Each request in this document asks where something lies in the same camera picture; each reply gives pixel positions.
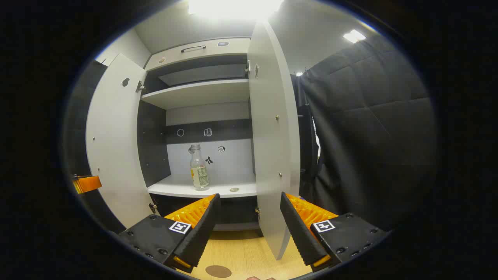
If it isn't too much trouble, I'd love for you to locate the large ceiling light panel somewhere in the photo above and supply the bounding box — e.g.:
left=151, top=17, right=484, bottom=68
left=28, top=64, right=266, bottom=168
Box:
left=189, top=0, right=284, bottom=20

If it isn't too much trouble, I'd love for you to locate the round brown coaster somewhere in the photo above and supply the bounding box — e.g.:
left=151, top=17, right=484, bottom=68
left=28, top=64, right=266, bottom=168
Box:
left=205, top=265, right=232, bottom=278

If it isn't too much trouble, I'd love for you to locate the white cabinet shelf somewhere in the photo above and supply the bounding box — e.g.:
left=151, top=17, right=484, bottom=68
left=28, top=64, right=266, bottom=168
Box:
left=141, top=79, right=250, bottom=110

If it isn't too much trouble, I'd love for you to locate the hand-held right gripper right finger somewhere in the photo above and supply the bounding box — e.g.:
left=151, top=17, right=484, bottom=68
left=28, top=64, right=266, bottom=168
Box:
left=280, top=192, right=389, bottom=273

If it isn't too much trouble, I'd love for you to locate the clear plastic bottle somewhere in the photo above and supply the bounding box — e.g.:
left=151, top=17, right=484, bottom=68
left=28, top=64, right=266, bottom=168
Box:
left=189, top=144, right=210, bottom=191

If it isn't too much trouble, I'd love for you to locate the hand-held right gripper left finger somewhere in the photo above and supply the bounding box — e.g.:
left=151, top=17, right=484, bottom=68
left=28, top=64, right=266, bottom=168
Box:
left=118, top=193, right=221, bottom=273

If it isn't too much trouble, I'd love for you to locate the black backdrop cloth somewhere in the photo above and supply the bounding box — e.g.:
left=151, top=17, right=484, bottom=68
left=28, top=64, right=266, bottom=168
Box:
left=64, top=33, right=438, bottom=234

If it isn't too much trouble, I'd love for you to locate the white and grey cabinet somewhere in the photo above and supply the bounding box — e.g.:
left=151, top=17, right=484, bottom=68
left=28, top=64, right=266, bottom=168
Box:
left=136, top=38, right=261, bottom=234

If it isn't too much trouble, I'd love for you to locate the small ceiling light panel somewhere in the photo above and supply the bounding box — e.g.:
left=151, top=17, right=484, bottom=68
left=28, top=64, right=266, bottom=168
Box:
left=343, top=29, right=367, bottom=44

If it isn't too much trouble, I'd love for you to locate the white cabinet door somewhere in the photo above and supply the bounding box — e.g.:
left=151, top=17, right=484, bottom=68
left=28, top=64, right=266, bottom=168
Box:
left=247, top=19, right=312, bottom=260
left=86, top=53, right=158, bottom=229

